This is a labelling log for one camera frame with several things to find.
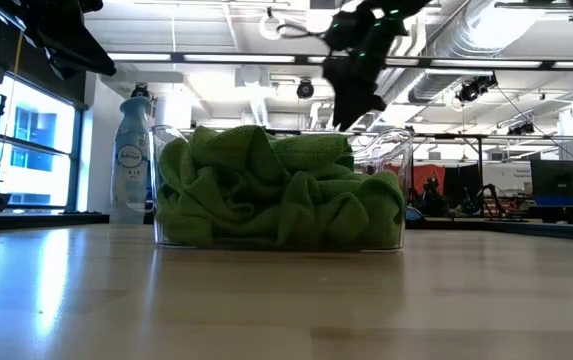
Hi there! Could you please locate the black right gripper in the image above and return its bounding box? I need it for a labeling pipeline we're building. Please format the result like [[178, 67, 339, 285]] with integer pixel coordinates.
[[323, 0, 432, 132]]

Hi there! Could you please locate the black monitor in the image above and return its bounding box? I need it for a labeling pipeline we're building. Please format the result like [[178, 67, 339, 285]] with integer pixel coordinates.
[[530, 159, 573, 198]]

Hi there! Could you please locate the black background frame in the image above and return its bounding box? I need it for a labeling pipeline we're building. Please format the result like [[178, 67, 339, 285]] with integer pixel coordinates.
[[265, 130, 573, 219]]

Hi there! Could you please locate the large window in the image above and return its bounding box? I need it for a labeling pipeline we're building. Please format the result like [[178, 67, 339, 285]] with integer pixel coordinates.
[[0, 74, 85, 211]]

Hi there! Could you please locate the white sign board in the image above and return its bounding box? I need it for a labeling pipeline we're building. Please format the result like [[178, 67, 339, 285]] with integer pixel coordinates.
[[483, 162, 532, 194]]

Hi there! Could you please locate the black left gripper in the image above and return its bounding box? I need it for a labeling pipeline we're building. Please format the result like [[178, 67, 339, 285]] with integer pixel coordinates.
[[0, 0, 117, 80]]

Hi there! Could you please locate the blue background table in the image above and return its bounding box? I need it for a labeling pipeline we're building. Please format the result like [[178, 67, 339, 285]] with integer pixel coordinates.
[[530, 194, 573, 225]]

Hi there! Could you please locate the black ceiling spotlight cluster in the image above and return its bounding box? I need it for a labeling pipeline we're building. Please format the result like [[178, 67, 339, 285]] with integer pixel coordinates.
[[454, 73, 499, 105], [507, 121, 536, 137]]

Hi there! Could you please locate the clear plastic basket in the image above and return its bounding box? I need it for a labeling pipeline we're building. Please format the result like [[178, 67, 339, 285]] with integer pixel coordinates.
[[148, 124, 416, 253]]

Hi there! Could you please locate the silver ventilation duct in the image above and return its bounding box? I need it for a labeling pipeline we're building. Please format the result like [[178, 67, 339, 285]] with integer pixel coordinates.
[[408, 0, 542, 105]]

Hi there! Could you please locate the yellow hanging cable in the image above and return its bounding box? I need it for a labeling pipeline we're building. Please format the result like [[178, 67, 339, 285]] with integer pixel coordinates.
[[12, 27, 25, 76]]

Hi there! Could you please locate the black overhead camera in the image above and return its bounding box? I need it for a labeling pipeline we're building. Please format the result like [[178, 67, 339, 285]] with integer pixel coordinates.
[[295, 77, 316, 100]]

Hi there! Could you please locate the overhead light bar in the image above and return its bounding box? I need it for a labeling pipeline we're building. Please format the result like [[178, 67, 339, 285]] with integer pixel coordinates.
[[107, 51, 573, 71]]

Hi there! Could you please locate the light blue spray bottle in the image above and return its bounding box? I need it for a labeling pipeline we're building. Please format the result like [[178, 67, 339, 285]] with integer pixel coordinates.
[[108, 95, 154, 225]]

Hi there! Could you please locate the black table rig frame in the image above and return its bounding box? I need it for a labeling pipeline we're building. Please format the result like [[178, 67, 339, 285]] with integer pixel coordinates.
[[0, 212, 573, 244]]

